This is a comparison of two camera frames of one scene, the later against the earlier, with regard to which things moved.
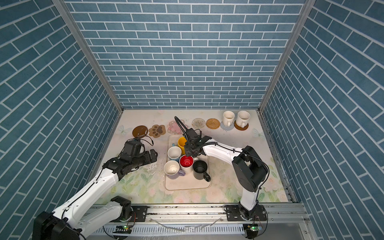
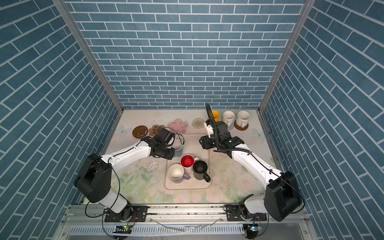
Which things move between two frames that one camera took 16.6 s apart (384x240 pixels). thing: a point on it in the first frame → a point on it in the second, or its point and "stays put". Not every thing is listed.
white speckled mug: x=242 y=118 stays put
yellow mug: x=181 y=143 → x=216 y=116
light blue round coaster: x=226 y=128 stays put
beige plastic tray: x=170 y=139 → x=191 y=146
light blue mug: x=174 y=152 stays put
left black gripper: x=148 y=159 → x=170 y=156
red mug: x=186 y=163 stays put
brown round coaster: x=140 y=131 stays put
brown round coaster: x=240 y=128 stays put
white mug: x=228 y=118 stays put
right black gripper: x=188 y=153 → x=205 y=141
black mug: x=200 y=167 stays put
